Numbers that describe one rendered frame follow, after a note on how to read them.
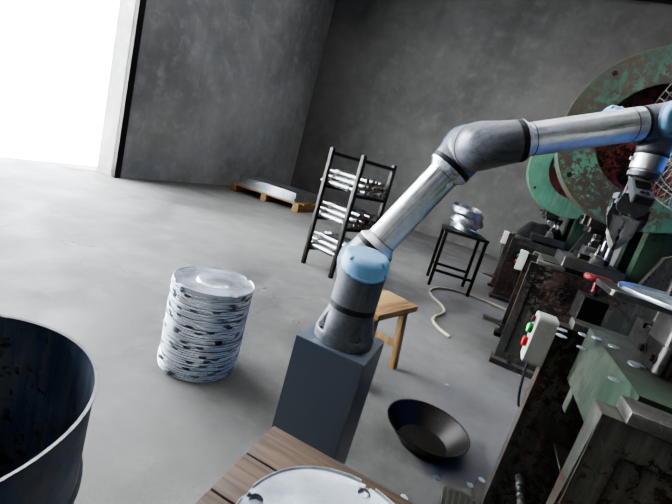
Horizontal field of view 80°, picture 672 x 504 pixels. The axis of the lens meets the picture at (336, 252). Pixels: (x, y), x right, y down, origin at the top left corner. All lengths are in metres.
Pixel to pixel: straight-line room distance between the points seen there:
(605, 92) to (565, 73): 5.52
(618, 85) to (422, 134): 5.64
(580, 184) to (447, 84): 5.80
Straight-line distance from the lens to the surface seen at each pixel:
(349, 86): 8.36
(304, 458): 0.81
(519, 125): 1.00
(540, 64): 7.89
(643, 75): 2.40
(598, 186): 2.30
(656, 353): 0.99
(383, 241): 1.06
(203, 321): 1.47
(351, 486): 0.77
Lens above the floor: 0.87
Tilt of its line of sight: 13 degrees down
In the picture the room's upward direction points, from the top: 16 degrees clockwise
